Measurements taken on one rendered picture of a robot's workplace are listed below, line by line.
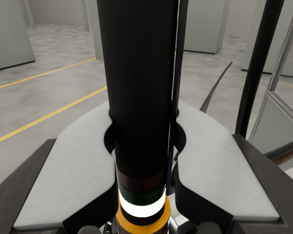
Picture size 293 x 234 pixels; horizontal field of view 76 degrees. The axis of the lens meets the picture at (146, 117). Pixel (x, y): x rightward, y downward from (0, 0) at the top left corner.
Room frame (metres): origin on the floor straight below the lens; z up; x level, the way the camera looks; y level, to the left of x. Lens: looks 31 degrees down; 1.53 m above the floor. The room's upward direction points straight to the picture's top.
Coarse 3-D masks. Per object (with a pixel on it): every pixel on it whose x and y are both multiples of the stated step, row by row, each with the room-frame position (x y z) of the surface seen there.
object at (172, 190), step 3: (174, 168) 0.25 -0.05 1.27; (174, 171) 0.25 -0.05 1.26; (171, 174) 0.24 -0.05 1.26; (174, 174) 0.25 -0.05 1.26; (171, 177) 0.24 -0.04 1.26; (174, 177) 0.25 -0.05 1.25; (171, 180) 0.24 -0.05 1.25; (174, 180) 0.25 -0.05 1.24; (171, 183) 0.24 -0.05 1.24; (171, 186) 0.24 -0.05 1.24; (168, 189) 0.23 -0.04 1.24; (171, 189) 0.23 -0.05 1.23; (174, 189) 0.25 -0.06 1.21; (168, 192) 0.23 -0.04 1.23; (171, 192) 0.23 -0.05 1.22; (174, 192) 0.25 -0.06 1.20; (168, 195) 0.23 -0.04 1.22
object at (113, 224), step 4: (112, 220) 0.20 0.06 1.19; (108, 224) 0.19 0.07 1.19; (112, 224) 0.18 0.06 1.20; (116, 224) 0.18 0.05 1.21; (104, 228) 0.19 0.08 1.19; (108, 228) 0.18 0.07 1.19; (112, 228) 0.18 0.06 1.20; (116, 228) 0.17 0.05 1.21; (104, 232) 0.18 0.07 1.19; (108, 232) 0.18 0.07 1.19; (112, 232) 0.18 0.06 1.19; (116, 232) 0.16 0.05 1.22
